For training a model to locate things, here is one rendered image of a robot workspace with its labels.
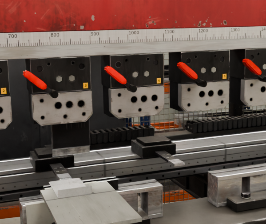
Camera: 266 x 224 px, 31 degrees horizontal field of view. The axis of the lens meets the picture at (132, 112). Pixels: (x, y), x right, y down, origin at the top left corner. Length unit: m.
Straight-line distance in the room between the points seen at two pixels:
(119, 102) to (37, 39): 0.26
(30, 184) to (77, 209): 0.42
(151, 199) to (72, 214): 0.32
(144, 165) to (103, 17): 0.60
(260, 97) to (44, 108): 0.63
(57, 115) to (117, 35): 0.25
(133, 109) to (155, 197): 0.27
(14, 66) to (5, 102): 0.56
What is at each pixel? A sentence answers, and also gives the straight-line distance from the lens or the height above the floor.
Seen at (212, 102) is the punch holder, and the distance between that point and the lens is 1.34.
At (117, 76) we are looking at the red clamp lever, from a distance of 1.18.
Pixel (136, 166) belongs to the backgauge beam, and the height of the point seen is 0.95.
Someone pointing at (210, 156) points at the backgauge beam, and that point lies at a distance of 1.71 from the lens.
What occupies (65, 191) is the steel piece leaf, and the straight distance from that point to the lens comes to 1.19.
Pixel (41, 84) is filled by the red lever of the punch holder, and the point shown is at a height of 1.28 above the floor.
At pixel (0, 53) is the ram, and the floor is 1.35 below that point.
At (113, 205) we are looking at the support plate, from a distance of 1.13.
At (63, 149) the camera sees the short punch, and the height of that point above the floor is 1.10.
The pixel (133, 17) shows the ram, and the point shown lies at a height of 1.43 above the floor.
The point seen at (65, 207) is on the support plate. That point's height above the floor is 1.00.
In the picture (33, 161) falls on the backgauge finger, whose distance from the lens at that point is 1.47.
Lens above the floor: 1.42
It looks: 11 degrees down
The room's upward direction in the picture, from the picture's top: 1 degrees counter-clockwise
